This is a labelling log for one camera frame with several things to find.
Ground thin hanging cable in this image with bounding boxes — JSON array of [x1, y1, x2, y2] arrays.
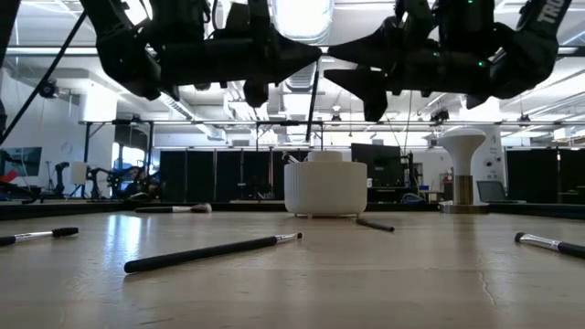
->
[[403, 90, 413, 154]]

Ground silver air duct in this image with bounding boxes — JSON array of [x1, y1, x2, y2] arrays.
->
[[271, 0, 335, 43]]

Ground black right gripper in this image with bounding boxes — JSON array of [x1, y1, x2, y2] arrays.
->
[[322, 16, 498, 123]]

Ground white mushroom table lamp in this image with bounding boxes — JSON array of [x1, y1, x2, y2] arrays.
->
[[437, 127, 491, 215]]

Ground round black ceiling fixture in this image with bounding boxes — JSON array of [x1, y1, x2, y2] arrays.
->
[[38, 79, 59, 100]]

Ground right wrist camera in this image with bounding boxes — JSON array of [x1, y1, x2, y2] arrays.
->
[[436, 0, 497, 45]]

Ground black-handled wide silver-ferrule brush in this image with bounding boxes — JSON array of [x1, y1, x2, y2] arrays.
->
[[514, 231, 585, 260]]

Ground black ceiling camera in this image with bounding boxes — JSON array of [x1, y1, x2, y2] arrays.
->
[[429, 108, 452, 125]]

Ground fluffy powder brush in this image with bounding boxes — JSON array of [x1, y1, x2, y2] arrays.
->
[[133, 202, 213, 215]]

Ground white box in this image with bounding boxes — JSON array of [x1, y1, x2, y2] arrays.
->
[[68, 161, 88, 186]]

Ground long black arm cable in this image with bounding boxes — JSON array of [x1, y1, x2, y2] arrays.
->
[[0, 11, 88, 145]]

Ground overhead beam with light strips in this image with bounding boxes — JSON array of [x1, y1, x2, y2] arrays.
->
[[4, 44, 585, 58]]

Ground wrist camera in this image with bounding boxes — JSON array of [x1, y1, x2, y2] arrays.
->
[[223, 0, 275, 42], [436, 0, 497, 45]]

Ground dark wall monitor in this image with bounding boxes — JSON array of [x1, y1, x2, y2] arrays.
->
[[0, 146, 43, 178]]

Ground white ribbed round container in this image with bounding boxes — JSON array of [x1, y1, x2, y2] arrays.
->
[[283, 151, 368, 218]]

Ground thin flat-tip makeup brush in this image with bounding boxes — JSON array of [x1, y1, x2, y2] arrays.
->
[[304, 58, 321, 143]]

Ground black partition panels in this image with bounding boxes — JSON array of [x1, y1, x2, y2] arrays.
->
[[158, 149, 312, 203], [505, 147, 585, 206]]

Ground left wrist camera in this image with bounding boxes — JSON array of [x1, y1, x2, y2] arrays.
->
[[223, 0, 275, 42]]

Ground grey chair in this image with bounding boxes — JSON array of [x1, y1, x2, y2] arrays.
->
[[475, 179, 527, 205]]

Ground thin black makeup brush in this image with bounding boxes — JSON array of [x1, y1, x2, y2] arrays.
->
[[355, 218, 396, 233]]

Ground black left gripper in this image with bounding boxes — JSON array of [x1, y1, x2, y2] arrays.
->
[[158, 28, 324, 110]]

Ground makeup brush long black bristles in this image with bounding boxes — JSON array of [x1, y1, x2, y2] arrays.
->
[[0, 226, 80, 248]]

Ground long thin black liner brush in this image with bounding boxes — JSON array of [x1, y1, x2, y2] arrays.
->
[[123, 231, 304, 275]]

